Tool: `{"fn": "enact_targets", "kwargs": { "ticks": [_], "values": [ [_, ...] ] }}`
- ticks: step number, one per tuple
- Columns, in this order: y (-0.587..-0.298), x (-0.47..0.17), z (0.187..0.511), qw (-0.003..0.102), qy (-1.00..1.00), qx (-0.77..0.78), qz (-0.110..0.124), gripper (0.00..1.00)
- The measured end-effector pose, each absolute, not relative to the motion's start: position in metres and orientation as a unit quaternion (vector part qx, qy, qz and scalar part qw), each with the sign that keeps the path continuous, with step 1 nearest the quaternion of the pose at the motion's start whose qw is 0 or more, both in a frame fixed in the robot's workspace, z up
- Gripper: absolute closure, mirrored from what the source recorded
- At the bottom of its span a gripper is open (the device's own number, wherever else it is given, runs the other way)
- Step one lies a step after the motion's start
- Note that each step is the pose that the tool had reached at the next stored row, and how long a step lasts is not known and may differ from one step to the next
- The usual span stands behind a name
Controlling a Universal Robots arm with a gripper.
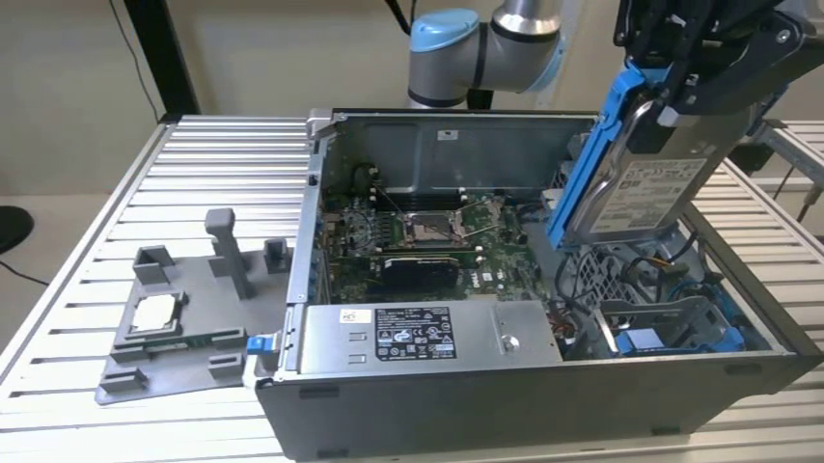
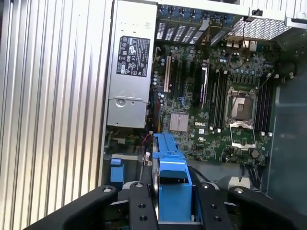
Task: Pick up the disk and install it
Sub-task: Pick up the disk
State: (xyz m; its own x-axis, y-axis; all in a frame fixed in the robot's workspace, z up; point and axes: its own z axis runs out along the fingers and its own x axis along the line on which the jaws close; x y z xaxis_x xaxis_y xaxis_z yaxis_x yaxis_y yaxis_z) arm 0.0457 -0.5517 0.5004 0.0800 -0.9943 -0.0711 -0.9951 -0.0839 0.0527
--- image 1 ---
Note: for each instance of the black frame post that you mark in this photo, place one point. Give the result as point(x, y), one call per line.
point(174, 48)

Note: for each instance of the black block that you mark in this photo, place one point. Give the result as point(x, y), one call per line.
point(754, 159)

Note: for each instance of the green motherboard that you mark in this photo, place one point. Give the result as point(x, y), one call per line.
point(510, 260)

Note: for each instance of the aluminium rail frame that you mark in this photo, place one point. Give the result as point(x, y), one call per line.
point(799, 144)

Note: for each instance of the black graphics card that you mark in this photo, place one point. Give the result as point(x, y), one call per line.
point(419, 275)

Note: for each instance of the silver power supply unit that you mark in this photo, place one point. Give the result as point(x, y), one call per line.
point(515, 320)

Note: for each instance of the perforated metal drive cage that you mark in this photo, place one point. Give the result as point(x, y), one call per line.
point(599, 275)

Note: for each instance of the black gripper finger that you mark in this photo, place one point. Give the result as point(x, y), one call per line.
point(676, 38)
point(766, 43)

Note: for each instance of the black RAM slot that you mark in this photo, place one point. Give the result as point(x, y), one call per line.
point(432, 200)
point(432, 191)
point(432, 251)
point(432, 196)
point(432, 246)
point(432, 205)

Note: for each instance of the silver and dark wrist camera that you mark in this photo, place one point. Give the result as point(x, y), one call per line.
point(734, 91)

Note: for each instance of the silver CPU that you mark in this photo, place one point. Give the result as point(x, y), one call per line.
point(154, 313)

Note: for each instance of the open black PC case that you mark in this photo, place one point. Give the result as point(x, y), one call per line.
point(451, 415)

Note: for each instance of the grey parts rack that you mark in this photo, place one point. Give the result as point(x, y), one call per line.
point(206, 308)

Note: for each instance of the black round base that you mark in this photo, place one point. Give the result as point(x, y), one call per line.
point(14, 229)

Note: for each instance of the metal disk bay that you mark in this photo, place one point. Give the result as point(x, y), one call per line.
point(651, 304)

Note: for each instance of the hard disk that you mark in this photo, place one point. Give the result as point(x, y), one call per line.
point(651, 202)

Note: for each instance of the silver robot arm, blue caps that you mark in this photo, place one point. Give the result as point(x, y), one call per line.
point(451, 62)

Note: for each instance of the green RAM stick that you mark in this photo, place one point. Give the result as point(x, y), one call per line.
point(193, 343)

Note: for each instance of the blue case latch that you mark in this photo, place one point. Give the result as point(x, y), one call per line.
point(260, 346)

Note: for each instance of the light blue bay tab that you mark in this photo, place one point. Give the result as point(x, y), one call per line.
point(640, 343)

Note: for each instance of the thin metal locking lever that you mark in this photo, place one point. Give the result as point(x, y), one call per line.
point(389, 200)
point(482, 218)

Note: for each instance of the CPU socket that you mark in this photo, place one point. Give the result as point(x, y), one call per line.
point(427, 230)

